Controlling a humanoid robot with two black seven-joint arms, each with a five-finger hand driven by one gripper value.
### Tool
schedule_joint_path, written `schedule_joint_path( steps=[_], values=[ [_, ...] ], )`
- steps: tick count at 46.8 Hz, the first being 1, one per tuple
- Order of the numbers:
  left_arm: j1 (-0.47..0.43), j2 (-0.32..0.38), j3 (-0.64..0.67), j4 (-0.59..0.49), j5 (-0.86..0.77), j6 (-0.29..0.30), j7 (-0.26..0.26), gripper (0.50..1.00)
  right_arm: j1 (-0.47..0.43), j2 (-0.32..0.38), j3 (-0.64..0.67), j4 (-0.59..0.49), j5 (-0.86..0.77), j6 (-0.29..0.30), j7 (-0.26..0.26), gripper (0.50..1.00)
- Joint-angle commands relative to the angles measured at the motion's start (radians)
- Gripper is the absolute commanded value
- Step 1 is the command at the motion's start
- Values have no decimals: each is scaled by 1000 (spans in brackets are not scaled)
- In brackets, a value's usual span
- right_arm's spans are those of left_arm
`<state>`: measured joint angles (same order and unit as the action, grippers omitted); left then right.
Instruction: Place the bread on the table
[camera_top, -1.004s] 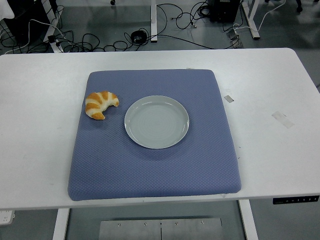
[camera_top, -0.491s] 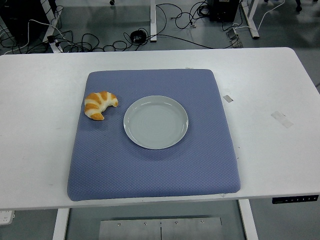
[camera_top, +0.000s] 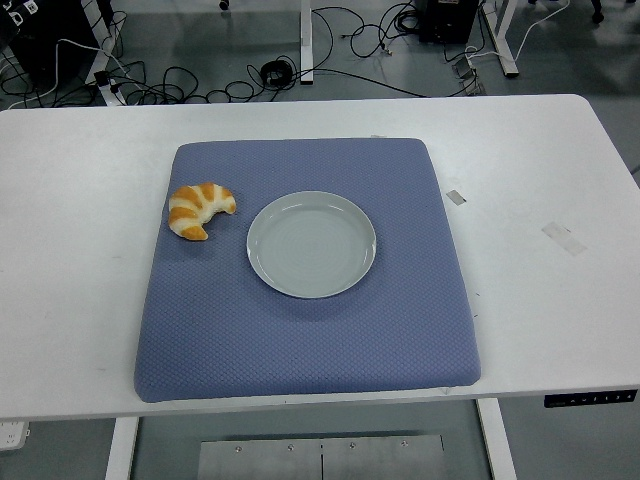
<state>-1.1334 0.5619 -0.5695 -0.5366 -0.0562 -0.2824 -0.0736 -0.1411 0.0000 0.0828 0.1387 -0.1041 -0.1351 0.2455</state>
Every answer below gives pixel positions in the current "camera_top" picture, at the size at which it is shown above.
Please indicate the grey foot pedal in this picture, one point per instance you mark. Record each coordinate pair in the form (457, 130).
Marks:
(467, 70)

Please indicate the orange white croissant bread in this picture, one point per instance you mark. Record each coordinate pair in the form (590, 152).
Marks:
(190, 200)

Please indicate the black computer box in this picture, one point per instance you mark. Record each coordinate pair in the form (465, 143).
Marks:
(447, 20)

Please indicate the grey metal plate with screws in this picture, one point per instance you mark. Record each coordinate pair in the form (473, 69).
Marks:
(320, 460)

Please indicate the white background table leg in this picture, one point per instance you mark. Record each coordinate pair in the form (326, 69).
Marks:
(306, 45)
(505, 45)
(100, 30)

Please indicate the white power strip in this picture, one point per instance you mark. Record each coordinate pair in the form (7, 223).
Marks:
(12, 436)

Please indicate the black table control panel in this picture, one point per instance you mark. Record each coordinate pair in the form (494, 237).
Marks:
(590, 398)

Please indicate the large clear tape piece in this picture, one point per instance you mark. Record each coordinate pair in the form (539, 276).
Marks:
(564, 239)

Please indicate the small grey tape piece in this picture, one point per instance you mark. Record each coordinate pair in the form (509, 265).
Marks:
(456, 197)

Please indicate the blue quilted mat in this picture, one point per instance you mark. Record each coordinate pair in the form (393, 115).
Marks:
(225, 340)

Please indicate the black cabinet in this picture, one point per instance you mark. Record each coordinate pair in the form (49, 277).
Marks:
(35, 35)

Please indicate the black chair caster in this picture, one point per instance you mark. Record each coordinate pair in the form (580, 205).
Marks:
(224, 4)
(598, 12)

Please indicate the round grey plate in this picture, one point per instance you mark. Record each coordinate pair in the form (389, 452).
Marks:
(310, 245)

